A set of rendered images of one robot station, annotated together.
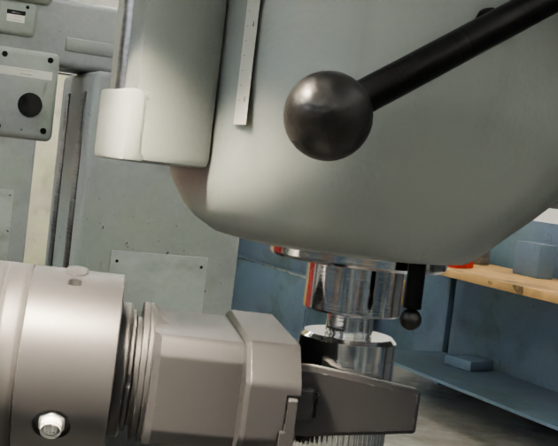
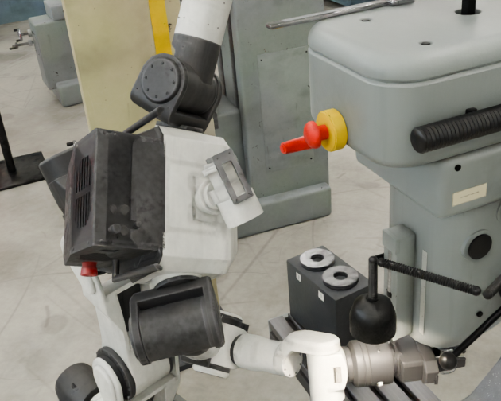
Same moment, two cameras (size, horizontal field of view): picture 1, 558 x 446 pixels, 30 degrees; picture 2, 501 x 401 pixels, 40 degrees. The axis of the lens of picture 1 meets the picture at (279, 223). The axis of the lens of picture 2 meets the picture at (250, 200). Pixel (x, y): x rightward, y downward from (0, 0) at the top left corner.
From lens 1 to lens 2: 0.99 m
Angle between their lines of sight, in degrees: 27
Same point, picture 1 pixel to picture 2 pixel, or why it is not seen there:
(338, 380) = not seen: hidden behind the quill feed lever
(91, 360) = (388, 371)
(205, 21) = (409, 308)
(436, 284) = not seen: outside the picture
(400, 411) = (461, 364)
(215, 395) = (417, 372)
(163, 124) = (401, 330)
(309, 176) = (439, 344)
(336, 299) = not seen: hidden behind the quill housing
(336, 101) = (451, 364)
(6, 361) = (369, 375)
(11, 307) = (367, 363)
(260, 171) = (427, 341)
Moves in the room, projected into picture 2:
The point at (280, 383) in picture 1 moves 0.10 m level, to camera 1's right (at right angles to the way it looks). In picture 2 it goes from (433, 372) to (490, 371)
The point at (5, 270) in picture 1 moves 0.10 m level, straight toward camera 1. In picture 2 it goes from (362, 351) to (380, 388)
